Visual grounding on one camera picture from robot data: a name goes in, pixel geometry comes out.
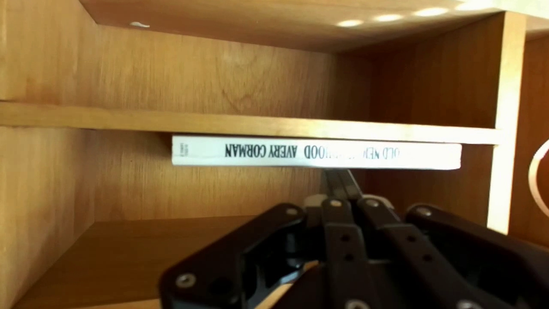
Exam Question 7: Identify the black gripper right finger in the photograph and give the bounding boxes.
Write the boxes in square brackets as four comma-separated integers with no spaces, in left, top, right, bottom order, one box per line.
[341,169,549,309]

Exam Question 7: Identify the wooden roll-top desk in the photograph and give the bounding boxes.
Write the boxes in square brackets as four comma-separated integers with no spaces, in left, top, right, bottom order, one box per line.
[0,0,549,309]

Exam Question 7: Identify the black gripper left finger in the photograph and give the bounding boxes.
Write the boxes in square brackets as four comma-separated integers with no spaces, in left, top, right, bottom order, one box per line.
[158,171,367,309]

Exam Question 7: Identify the white paperback book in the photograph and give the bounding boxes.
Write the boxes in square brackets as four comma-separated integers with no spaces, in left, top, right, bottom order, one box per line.
[170,135,463,173]

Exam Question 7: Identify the wooden shelf board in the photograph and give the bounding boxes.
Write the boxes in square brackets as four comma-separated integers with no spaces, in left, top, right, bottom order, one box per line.
[0,100,503,147]

